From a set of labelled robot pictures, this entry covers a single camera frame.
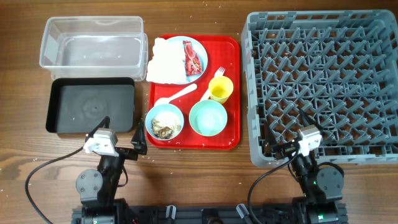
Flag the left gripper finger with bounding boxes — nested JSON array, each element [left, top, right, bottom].
[[85, 116, 110, 141], [131, 119, 147, 155]]

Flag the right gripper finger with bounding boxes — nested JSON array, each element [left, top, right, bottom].
[[298, 109, 323, 131], [264, 121, 278, 152]]

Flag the light blue bowl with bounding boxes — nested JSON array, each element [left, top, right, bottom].
[[145, 104, 184, 141]]

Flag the cream plastic spoon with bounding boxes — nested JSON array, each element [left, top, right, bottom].
[[154, 83, 197, 106]]

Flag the mint green bowl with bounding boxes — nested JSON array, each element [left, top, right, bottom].
[[188, 100, 228, 137]]

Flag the yellow plastic cup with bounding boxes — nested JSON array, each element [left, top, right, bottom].
[[208, 76, 234, 104]]

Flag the white napkin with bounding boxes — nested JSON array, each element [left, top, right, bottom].
[[146, 37, 187, 84]]

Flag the pink plastic fork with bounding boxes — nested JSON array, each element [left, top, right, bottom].
[[200, 67, 225, 101]]

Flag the red snack wrapper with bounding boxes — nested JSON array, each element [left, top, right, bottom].
[[183, 40, 203, 77]]

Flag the light blue plate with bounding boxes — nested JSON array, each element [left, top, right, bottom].
[[167, 36, 208, 85]]

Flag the rice and food scraps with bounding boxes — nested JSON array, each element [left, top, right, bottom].
[[152, 111, 182, 139]]

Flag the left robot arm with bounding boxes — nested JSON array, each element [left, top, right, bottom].
[[72, 116, 147, 224]]

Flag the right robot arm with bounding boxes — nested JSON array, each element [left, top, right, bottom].
[[263, 110, 348, 223]]

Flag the black food waste tray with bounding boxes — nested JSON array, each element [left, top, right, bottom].
[[45, 77, 135, 134]]

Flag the grey dishwasher rack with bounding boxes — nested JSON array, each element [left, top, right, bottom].
[[241, 9, 397, 167]]

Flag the clear plastic waste bin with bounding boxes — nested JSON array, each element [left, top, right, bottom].
[[39, 16, 148, 82]]

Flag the red serving tray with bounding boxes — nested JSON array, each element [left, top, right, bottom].
[[147, 34, 241, 151]]

